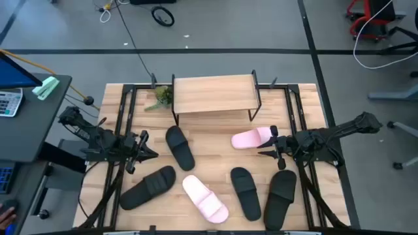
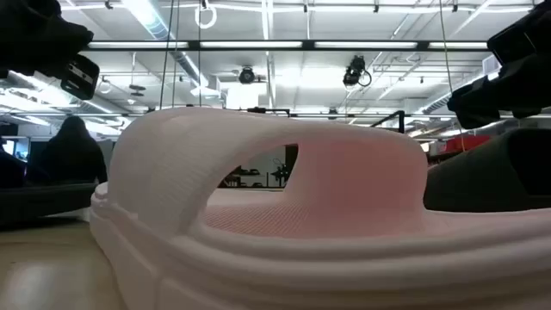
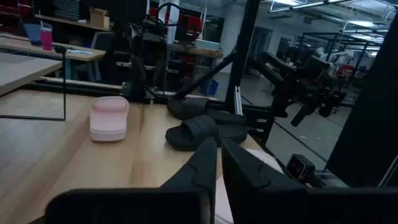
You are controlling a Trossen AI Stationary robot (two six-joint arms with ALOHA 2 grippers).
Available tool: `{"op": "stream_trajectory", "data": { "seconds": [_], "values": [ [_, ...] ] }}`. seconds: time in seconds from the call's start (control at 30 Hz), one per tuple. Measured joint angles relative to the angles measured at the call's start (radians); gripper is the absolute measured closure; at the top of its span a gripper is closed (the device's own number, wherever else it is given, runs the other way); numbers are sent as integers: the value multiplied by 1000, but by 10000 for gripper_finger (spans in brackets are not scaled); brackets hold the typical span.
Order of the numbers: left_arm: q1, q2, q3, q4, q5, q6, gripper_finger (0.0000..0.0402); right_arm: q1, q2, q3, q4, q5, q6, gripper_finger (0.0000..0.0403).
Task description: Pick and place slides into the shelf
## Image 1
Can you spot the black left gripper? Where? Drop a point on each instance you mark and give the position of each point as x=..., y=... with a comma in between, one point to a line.
x=139, y=147

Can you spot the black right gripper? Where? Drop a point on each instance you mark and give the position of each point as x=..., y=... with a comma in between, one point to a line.
x=284, y=145

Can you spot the pink slide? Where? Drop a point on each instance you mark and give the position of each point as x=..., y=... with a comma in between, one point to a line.
x=202, y=196
x=248, y=138

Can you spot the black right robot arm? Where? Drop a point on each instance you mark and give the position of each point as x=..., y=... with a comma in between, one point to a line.
x=343, y=129

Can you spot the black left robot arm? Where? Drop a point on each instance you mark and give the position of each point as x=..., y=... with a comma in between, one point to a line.
x=94, y=137

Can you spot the wooden shelf with black legs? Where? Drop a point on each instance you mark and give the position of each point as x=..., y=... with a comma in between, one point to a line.
x=212, y=93

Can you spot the small green succulent plant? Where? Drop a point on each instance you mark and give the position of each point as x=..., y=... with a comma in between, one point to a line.
x=163, y=95

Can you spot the black ball knob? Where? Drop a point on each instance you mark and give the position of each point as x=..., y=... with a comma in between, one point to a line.
x=89, y=100

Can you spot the dark grey side desk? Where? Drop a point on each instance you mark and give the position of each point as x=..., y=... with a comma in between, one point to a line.
x=32, y=130

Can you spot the black caster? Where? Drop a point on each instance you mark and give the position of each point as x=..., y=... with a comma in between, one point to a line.
x=43, y=214

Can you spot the mint green stapler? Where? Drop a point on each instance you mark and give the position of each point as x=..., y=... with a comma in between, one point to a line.
x=45, y=87

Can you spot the black lower desk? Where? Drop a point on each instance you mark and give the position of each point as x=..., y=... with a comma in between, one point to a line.
x=26, y=182

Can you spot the grey desk foot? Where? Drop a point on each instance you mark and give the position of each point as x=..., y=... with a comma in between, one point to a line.
x=392, y=95

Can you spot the grey chair base with casters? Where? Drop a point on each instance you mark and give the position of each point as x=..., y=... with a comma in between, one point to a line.
x=406, y=129

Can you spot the black computer keyboard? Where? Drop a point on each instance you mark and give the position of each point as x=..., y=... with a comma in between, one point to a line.
x=6, y=179

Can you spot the black computer mouse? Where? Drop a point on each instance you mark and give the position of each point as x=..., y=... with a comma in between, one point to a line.
x=9, y=204

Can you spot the grey desk calculator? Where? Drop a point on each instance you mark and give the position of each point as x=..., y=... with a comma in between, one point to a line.
x=9, y=102

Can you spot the black box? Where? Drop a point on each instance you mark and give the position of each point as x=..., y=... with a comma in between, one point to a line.
x=153, y=1

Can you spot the person's hand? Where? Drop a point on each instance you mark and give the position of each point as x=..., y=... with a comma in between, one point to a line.
x=6, y=218

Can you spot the computer monitor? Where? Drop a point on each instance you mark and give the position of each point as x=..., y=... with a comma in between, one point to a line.
x=13, y=75

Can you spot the red and black stool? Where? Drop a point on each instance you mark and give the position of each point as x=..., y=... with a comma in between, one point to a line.
x=380, y=13

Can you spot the black office chair base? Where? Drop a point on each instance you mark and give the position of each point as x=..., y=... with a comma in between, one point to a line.
x=401, y=32

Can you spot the black metal table frame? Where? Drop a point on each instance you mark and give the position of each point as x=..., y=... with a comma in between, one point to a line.
x=129, y=88

